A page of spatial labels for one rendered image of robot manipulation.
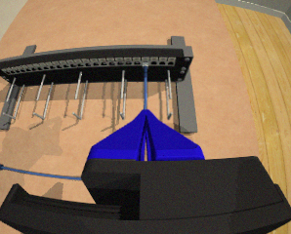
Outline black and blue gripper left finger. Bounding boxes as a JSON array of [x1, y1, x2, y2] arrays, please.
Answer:
[[86, 109, 146, 161]]

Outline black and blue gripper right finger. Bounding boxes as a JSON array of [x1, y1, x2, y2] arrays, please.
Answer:
[[145, 109, 205, 161]]

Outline grey patch panel rack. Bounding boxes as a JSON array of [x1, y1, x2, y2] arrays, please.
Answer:
[[0, 36, 198, 134]]

